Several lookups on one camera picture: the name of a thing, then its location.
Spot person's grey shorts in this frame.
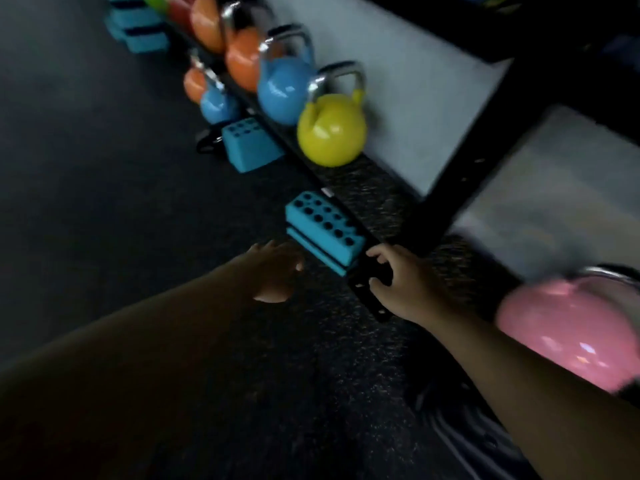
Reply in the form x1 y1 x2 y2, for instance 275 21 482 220
407 380 543 480

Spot person's left hand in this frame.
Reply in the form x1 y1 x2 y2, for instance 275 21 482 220
234 240 306 304

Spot large blue kettlebell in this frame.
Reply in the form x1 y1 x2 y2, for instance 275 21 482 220
256 24 317 127

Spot yellow kettlebell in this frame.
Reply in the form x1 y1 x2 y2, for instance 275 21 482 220
296 61 369 168

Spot small orange kettlebell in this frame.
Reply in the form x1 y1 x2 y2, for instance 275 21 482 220
183 51 210 105

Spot person's right forearm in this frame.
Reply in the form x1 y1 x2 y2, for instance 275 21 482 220
427 307 640 480

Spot pink kettlebell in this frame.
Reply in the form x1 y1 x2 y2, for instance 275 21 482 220
495 265 640 394

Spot large orange kettlebell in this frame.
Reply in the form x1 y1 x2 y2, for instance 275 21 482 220
190 0 226 55
220 0 273 94

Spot blue foam slab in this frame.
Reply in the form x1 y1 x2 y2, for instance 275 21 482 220
286 227 351 278

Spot small blue kettlebell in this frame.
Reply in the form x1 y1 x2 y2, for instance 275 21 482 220
199 70 243 125

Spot red kettlebell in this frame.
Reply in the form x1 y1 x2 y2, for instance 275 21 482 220
166 0 197 36

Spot person's right hand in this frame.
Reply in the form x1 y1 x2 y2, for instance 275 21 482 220
366 244 459 329

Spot blue foam block with holes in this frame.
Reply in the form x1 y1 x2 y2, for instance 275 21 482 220
285 191 367 266
221 117 285 174

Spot black metal rack frame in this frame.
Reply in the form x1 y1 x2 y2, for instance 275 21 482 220
165 0 640 325

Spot person's left forearm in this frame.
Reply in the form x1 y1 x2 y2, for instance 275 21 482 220
0 264 253 480

